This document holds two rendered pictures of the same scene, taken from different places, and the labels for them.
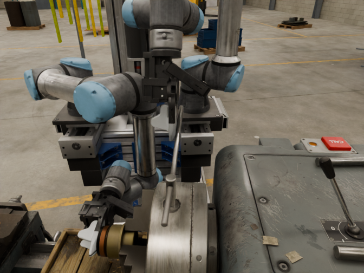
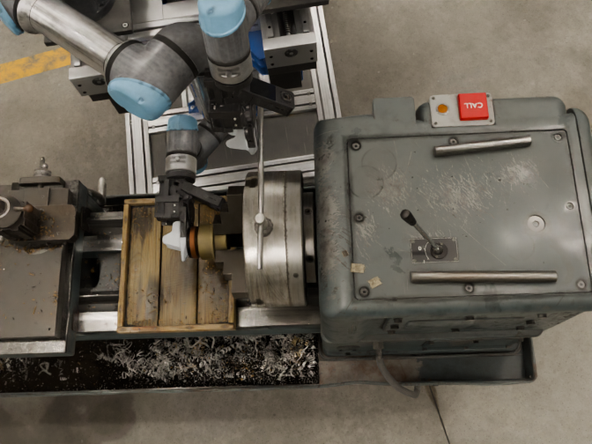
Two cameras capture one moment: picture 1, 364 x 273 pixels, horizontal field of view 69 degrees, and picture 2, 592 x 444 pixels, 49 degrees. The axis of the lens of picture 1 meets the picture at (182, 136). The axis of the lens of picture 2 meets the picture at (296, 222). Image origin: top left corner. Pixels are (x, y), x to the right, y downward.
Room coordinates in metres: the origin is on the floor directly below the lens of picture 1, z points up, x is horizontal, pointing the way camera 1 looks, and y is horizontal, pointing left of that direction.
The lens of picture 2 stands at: (0.01, -0.08, 2.54)
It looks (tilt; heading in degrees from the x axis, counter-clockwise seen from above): 72 degrees down; 5
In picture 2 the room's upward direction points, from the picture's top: 10 degrees counter-clockwise
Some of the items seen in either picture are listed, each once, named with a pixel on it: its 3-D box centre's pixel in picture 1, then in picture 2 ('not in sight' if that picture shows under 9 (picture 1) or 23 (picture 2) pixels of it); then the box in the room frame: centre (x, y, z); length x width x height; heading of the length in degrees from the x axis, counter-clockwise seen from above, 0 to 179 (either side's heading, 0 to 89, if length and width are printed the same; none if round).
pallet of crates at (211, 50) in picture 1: (219, 35); not in sight; (7.71, -1.04, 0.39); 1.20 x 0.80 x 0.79; 109
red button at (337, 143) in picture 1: (335, 144); (472, 107); (0.65, -0.44, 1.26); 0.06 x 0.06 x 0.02; 87
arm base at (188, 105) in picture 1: (193, 97); not in sight; (1.13, -0.05, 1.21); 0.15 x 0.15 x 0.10
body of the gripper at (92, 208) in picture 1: (101, 209); (176, 199); (0.57, 0.24, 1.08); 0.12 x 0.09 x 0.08; 177
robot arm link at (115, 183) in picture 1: (111, 190); (181, 167); (0.65, 0.23, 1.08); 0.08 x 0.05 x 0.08; 87
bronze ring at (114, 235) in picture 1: (118, 241); (209, 241); (0.46, 0.17, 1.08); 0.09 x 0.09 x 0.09; 87
